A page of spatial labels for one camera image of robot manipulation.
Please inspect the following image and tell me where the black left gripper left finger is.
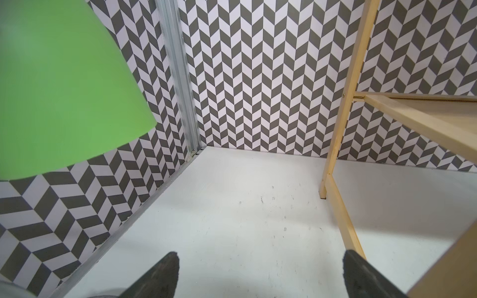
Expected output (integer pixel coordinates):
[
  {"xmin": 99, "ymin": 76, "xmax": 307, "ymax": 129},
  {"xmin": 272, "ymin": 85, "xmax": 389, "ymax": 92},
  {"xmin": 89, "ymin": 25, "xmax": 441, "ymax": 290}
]
[{"xmin": 119, "ymin": 252, "xmax": 180, "ymax": 298}]

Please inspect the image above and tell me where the left aluminium corner post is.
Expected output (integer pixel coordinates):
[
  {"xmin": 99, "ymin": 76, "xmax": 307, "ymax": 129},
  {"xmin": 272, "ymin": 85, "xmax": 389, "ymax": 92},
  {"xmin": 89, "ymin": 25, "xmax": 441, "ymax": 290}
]
[{"xmin": 156, "ymin": 0, "xmax": 202, "ymax": 157}]

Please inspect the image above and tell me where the green plastic wine glass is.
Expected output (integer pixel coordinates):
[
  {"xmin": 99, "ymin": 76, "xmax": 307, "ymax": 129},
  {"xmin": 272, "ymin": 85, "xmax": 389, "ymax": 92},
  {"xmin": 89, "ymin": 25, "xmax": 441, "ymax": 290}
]
[{"xmin": 1, "ymin": 1, "xmax": 156, "ymax": 180}]

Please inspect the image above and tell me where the wooden three-tier shelf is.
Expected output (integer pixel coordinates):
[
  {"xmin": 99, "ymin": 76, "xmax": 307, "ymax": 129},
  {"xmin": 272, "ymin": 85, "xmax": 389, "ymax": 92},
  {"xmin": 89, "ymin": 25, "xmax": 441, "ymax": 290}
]
[{"xmin": 319, "ymin": 1, "xmax": 477, "ymax": 298}]

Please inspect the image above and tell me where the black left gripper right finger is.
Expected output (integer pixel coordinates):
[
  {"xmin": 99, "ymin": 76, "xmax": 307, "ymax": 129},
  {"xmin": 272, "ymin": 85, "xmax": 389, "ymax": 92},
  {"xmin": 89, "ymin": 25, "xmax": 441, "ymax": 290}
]
[{"xmin": 343, "ymin": 250, "xmax": 407, "ymax": 298}]

